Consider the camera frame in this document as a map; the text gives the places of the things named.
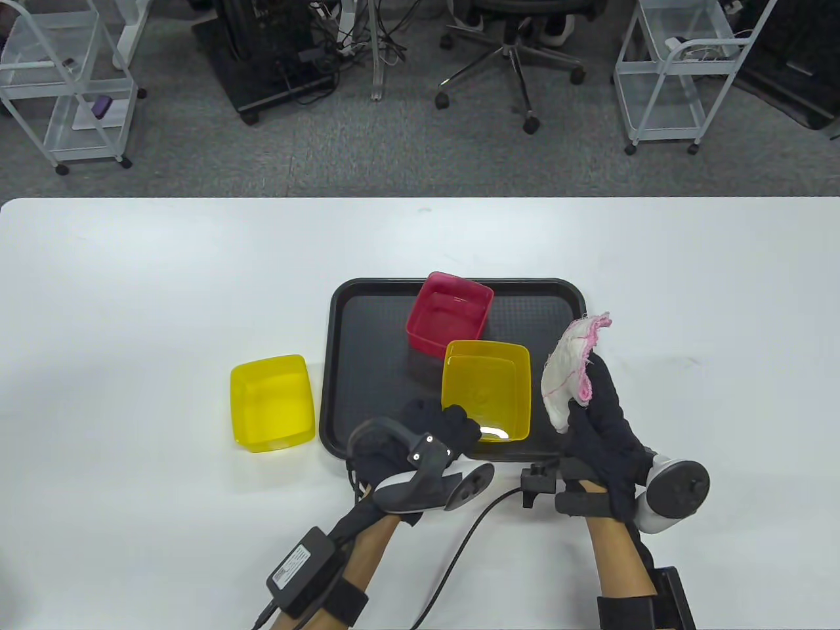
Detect left hand tracking controller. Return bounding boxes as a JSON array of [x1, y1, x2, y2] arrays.
[[346, 417, 495, 516]]

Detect black box on left forearm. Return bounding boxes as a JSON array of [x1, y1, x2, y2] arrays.
[[266, 526, 342, 618]]

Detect black left forearm strap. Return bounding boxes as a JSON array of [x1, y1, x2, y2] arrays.
[[320, 576, 369, 629]]

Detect black cable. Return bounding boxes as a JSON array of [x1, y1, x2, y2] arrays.
[[399, 487, 526, 630]]

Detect black office chair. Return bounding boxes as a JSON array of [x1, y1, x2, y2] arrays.
[[434, 0, 608, 135]]

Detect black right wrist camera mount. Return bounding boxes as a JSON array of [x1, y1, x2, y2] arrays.
[[520, 457, 621, 522]]

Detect red plastic container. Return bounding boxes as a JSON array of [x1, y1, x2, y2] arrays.
[[406, 272, 494, 359]]

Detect black plastic tray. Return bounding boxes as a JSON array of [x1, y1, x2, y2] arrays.
[[319, 278, 588, 461]]

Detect yellow plastic container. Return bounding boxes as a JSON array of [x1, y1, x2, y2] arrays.
[[230, 354, 316, 453], [441, 340, 531, 444]]

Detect black equipment case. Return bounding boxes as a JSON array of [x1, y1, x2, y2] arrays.
[[735, 0, 840, 132]]

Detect white wire utility cart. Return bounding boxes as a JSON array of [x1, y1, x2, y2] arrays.
[[614, 0, 778, 157], [0, 0, 146, 177]]

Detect person's right hand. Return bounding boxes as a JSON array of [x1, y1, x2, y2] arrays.
[[561, 353, 654, 526]]

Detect white and pink cloth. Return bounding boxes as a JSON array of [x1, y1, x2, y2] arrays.
[[541, 313, 612, 434]]

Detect right hand tracking controller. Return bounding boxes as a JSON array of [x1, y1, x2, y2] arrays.
[[633, 453, 711, 534]]

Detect white metal pole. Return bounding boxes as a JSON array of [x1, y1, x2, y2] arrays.
[[369, 0, 386, 102]]

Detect person's left forearm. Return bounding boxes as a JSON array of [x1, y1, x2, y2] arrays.
[[269, 512, 404, 630]]

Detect hand tracking controller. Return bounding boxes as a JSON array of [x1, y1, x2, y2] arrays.
[[346, 417, 495, 516], [633, 453, 711, 534]]

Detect black right forearm strap box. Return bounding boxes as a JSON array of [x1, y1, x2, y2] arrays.
[[596, 566, 696, 630]]

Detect person's left hand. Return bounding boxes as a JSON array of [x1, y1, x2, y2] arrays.
[[346, 397, 483, 526]]

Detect person's right forearm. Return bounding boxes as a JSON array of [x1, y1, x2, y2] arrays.
[[584, 515, 657, 630]]

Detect black equipment cart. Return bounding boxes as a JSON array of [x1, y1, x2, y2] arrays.
[[192, 0, 342, 127]]

